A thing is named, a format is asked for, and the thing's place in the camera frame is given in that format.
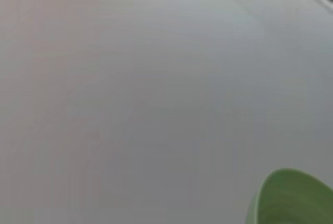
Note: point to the light green plate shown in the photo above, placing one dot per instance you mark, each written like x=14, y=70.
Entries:
x=291, y=198

